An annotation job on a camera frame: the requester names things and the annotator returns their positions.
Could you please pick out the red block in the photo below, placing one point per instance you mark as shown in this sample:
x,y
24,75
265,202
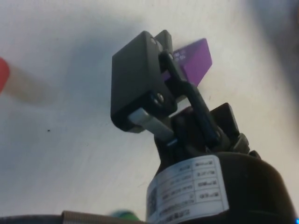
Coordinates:
x,y
3,74

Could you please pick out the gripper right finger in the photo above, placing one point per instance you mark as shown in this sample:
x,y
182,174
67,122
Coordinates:
x,y
198,105

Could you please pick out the purple triangular block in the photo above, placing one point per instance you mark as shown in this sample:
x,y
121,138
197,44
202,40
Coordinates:
x,y
198,60

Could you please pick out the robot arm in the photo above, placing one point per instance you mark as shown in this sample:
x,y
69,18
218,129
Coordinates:
x,y
123,217

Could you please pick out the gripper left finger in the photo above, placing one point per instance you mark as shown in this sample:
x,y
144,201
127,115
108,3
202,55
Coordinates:
x,y
133,77

